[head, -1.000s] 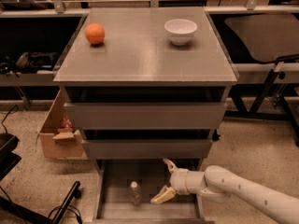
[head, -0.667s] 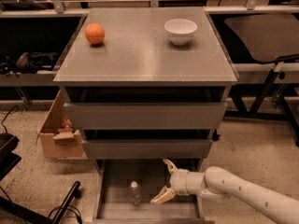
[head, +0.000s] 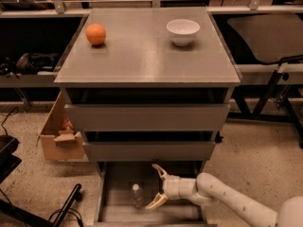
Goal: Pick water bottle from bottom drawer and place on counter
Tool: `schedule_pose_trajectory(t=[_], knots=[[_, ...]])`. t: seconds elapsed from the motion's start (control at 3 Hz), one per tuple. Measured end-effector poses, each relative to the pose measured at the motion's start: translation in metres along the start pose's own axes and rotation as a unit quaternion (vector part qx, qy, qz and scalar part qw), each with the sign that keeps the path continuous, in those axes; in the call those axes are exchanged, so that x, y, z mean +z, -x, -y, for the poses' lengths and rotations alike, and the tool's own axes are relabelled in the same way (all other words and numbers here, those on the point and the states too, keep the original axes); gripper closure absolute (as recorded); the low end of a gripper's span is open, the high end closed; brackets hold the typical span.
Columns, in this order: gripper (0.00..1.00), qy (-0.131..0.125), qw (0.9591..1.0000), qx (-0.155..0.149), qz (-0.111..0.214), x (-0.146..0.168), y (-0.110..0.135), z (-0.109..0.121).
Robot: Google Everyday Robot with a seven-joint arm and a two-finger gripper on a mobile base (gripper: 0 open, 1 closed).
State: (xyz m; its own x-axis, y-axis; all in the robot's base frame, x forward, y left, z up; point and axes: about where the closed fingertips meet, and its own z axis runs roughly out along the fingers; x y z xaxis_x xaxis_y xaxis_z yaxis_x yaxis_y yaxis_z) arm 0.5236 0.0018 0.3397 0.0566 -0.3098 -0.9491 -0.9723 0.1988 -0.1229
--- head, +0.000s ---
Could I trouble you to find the black headphones on shelf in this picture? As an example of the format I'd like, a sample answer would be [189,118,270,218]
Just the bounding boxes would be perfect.
[0,53,61,76]

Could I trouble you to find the grey drawer cabinet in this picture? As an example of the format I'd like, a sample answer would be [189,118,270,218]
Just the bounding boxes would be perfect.
[54,7,242,163]

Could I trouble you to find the grey top drawer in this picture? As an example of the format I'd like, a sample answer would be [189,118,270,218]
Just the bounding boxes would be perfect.
[65,104,230,131]

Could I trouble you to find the clear plastic water bottle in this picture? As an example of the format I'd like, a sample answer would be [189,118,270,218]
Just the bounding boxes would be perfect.
[131,183,144,209]

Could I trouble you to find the black office chair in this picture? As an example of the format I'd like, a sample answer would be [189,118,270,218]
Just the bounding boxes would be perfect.
[221,12,303,137]

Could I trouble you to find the black cable on floor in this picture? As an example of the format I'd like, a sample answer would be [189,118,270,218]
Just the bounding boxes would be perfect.
[47,207,84,227]

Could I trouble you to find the grey middle drawer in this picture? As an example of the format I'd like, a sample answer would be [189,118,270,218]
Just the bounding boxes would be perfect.
[83,142,215,162]

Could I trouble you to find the black chair base left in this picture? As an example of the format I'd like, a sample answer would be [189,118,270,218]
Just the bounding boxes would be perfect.
[0,135,84,227]

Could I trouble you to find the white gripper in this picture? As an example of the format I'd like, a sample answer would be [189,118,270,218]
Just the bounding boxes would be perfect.
[145,164,196,211]

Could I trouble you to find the orange fruit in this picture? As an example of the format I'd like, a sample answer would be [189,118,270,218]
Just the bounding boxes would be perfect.
[85,24,106,45]

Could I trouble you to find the cardboard box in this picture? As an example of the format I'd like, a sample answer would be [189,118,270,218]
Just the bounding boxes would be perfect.
[40,94,84,161]

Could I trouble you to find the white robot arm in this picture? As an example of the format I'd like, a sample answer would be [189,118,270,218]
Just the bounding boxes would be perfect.
[145,164,303,227]

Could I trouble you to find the white ceramic bowl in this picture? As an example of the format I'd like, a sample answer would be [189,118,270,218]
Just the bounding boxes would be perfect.
[167,19,200,46]

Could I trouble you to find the grey open bottom drawer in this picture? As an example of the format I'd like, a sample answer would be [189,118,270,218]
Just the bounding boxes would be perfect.
[96,162,217,227]

